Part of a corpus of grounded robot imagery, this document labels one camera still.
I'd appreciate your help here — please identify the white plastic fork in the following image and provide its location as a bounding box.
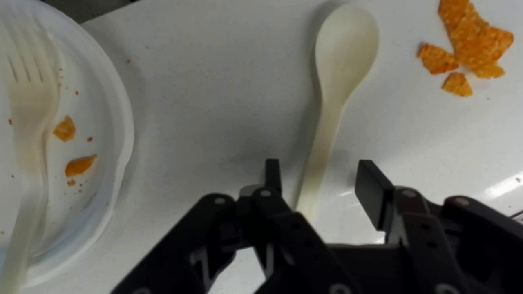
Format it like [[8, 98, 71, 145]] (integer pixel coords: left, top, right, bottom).
[[0, 20, 62, 294]]

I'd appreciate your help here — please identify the white plastic spoon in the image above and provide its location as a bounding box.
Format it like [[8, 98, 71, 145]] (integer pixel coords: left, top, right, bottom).
[[295, 3, 380, 223]]

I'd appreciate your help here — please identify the white plastic plate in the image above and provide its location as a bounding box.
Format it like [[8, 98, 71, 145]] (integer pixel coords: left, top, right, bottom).
[[0, 0, 135, 289]]

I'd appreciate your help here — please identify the large orange tortilla chip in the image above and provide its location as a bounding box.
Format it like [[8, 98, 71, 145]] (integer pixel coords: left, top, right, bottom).
[[438, 0, 514, 79]]

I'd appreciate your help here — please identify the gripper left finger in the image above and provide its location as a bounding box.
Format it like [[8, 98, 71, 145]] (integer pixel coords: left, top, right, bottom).
[[110, 159, 352, 294]]

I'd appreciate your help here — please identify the orange chip crumb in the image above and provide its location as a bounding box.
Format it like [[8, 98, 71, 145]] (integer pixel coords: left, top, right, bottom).
[[65, 154, 98, 178], [53, 115, 76, 143]]

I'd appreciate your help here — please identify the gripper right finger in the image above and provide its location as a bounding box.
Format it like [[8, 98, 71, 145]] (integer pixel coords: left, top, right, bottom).
[[355, 160, 523, 294]]

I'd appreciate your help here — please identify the orange tortilla chip piece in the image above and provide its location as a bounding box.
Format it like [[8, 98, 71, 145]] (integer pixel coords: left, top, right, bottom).
[[417, 43, 459, 76], [441, 72, 474, 98]]

